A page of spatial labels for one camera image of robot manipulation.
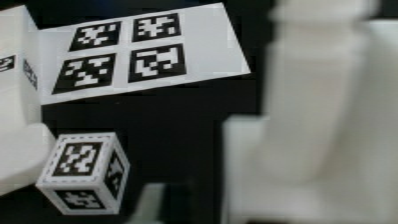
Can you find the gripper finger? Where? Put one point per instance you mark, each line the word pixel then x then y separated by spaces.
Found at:
pixel 165 206

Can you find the white tagged cube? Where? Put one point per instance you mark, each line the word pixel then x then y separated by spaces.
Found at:
pixel 85 175

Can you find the white seat block with pegs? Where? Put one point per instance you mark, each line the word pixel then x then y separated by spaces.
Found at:
pixel 312 152

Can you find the white chair back frame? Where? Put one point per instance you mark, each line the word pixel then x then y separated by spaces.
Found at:
pixel 28 139

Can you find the white chair seat plate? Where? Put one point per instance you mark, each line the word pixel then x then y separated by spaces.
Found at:
pixel 138 52

